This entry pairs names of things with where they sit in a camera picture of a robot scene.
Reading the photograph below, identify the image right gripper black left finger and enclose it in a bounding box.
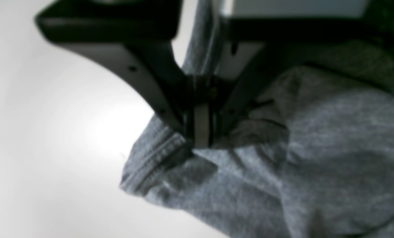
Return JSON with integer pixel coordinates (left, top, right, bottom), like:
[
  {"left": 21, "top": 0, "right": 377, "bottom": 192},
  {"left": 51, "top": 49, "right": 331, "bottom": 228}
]
[{"left": 34, "top": 0, "right": 194, "bottom": 141}]

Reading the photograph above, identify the image right gripper white right finger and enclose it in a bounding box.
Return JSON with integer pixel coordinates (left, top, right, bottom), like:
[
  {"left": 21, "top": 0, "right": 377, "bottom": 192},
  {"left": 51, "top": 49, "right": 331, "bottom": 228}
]
[{"left": 209, "top": 17, "right": 373, "bottom": 145}]

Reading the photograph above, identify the grey T-shirt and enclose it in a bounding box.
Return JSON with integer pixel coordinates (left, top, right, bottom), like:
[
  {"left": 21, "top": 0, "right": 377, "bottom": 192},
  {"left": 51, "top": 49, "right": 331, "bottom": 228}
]
[{"left": 120, "top": 0, "right": 394, "bottom": 238}]

